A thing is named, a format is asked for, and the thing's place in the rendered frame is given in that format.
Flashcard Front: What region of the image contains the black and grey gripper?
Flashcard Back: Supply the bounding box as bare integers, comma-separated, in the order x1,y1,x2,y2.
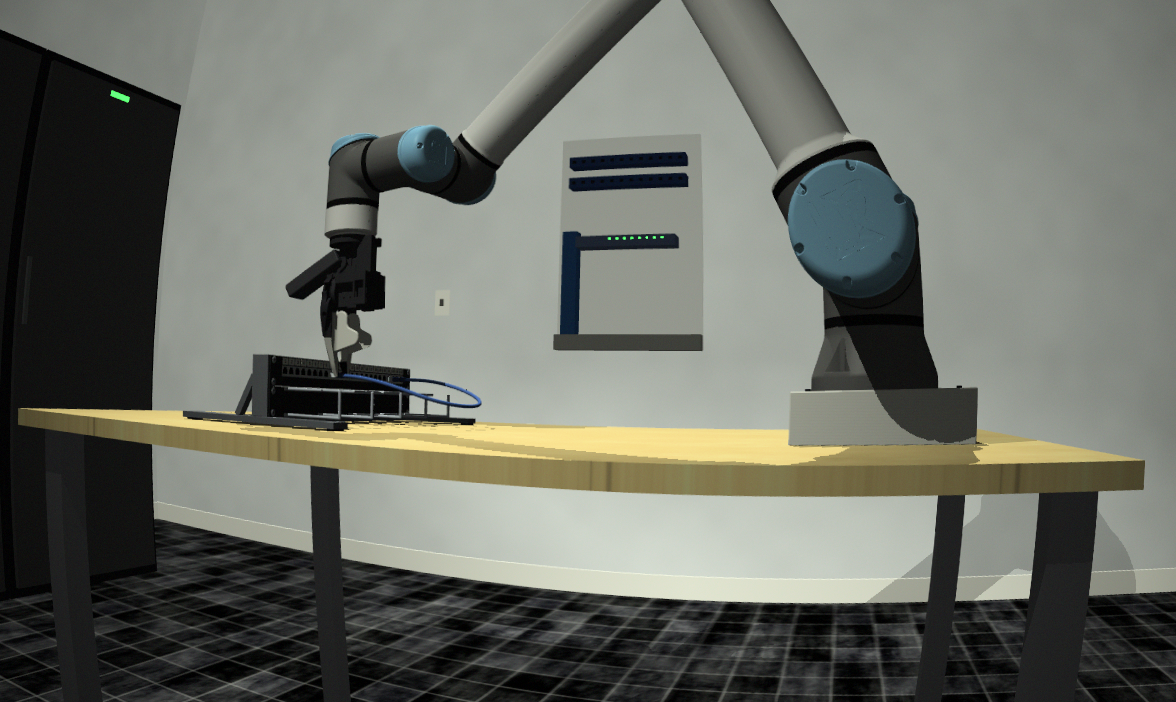
320,234,385,377

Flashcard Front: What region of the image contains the blue network cable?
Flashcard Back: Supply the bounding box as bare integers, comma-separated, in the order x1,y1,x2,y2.
342,374,482,408

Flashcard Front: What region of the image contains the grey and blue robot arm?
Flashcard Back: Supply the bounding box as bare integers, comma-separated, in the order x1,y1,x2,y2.
325,0,938,392

